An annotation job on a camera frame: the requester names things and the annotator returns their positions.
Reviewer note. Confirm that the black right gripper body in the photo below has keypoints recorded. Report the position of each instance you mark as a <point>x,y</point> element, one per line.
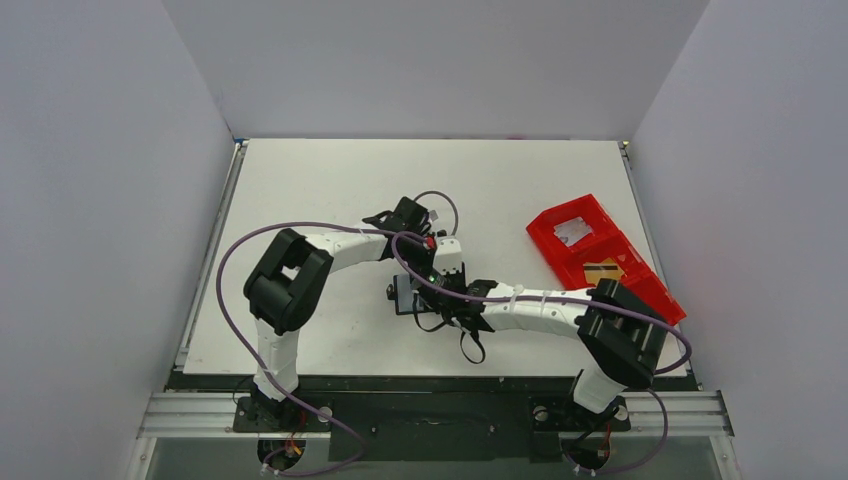
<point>413,293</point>

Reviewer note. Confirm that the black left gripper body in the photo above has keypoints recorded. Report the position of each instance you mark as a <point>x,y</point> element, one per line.
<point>417,252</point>

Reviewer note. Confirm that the black leather card holder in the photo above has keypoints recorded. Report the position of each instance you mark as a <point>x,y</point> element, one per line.
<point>406,301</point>

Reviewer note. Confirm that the gold striped credit card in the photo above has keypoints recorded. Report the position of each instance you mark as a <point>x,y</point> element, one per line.
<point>595,272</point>

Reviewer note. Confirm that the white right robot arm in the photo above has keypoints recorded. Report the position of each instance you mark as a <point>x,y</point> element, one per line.
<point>623,336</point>

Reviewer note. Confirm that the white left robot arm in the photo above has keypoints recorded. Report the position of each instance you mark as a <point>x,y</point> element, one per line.
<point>284,288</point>

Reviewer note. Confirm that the silver card in bin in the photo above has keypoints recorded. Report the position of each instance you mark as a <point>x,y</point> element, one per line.
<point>570,232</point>

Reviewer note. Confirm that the red plastic bin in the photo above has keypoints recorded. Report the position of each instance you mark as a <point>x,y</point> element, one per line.
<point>607,241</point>

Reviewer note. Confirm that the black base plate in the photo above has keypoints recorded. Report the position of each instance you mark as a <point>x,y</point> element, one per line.
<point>340,400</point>

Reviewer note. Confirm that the aluminium frame rail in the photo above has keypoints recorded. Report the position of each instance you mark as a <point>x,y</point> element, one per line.
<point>213,415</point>

